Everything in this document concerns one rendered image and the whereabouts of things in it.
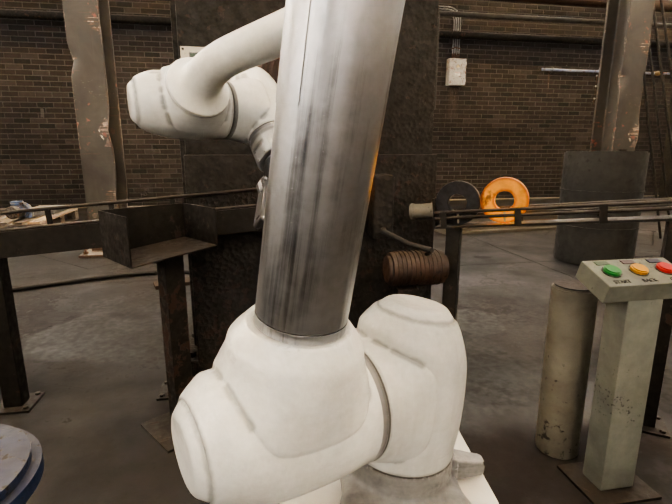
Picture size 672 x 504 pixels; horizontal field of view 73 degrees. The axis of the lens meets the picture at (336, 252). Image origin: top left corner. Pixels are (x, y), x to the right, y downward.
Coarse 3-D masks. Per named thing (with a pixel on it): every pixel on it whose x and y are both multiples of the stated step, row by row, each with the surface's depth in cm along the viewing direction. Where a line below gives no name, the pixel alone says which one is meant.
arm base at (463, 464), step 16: (464, 464) 67; (480, 464) 68; (352, 480) 63; (368, 480) 62; (384, 480) 61; (400, 480) 60; (416, 480) 60; (432, 480) 61; (448, 480) 64; (352, 496) 61; (368, 496) 61; (384, 496) 61; (400, 496) 60; (416, 496) 60; (432, 496) 61; (448, 496) 62; (464, 496) 63
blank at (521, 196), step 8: (488, 184) 156; (496, 184) 154; (504, 184) 153; (512, 184) 152; (520, 184) 151; (488, 192) 156; (496, 192) 155; (512, 192) 153; (520, 192) 152; (480, 200) 158; (488, 200) 157; (520, 200) 152; (528, 200) 151; (488, 208) 157
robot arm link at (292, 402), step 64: (320, 0) 35; (384, 0) 36; (320, 64) 36; (384, 64) 38; (320, 128) 38; (320, 192) 40; (320, 256) 42; (256, 320) 47; (320, 320) 44; (192, 384) 47; (256, 384) 44; (320, 384) 44; (192, 448) 43; (256, 448) 43; (320, 448) 46; (384, 448) 54
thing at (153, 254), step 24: (120, 216) 120; (144, 216) 141; (168, 216) 146; (192, 216) 146; (216, 216) 136; (120, 240) 123; (144, 240) 142; (168, 240) 147; (192, 240) 145; (216, 240) 138; (144, 264) 123; (168, 264) 135; (168, 288) 136; (168, 312) 138; (168, 336) 141; (168, 360) 144; (168, 384) 146; (168, 432) 146
